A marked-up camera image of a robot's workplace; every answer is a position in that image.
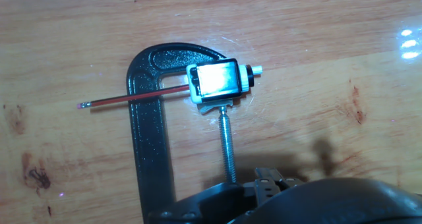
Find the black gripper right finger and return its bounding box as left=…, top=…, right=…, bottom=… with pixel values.
left=273, top=171, right=306, bottom=189

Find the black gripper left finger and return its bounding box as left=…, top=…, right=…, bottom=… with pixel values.
left=147, top=167, right=277, bottom=224

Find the red pencil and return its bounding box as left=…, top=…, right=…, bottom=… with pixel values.
left=76, top=84, right=191, bottom=110

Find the wooden board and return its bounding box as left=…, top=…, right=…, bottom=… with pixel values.
left=0, top=0, right=422, bottom=224

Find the black C-clamp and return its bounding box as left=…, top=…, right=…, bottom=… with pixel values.
left=125, top=42, right=238, bottom=224

